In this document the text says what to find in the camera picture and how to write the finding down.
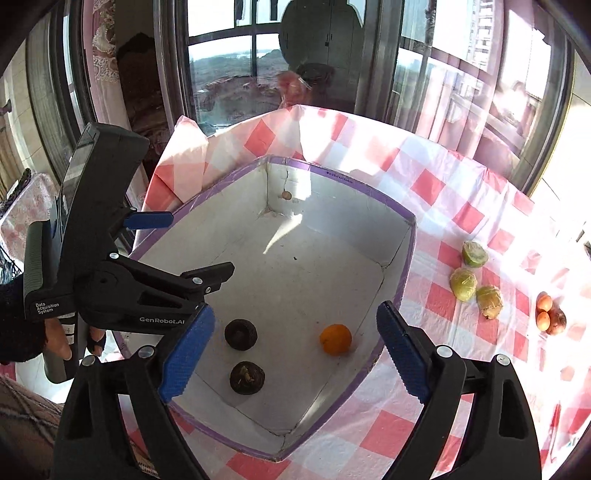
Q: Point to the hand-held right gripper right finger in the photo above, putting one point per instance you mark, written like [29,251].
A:
[402,355]

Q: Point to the dark red round fruit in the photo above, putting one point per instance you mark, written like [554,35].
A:
[557,318]

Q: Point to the brown plaid clothing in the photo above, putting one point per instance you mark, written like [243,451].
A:
[23,429]

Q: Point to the white box with purple rim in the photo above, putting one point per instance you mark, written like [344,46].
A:
[300,258]

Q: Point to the pink checked tablecloth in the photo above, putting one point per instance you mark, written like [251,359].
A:
[461,194]

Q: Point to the person's left hand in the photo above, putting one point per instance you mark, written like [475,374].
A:
[18,323]

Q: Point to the dark wooden furniture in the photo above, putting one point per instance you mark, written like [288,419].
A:
[134,78]

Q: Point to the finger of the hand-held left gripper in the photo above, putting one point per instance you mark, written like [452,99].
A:
[184,279]
[147,220]

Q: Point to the yellow apple half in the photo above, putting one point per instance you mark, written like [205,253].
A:
[463,285]
[488,302]

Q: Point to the green apple half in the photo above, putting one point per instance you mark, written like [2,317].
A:
[474,254]

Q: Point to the pink lace curtain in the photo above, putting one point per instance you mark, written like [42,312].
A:
[104,60]

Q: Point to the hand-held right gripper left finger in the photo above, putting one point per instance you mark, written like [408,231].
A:
[187,355]

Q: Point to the small orange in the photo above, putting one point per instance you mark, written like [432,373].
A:
[542,321]
[335,339]
[544,302]

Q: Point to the dark brown round fruit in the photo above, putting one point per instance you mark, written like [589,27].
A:
[241,334]
[247,377]

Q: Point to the pink floral cloth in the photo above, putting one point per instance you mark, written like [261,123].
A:
[27,203]

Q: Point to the dark window frame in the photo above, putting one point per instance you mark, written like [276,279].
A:
[376,55]

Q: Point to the pink plastic bag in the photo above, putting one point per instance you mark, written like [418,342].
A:
[295,85]

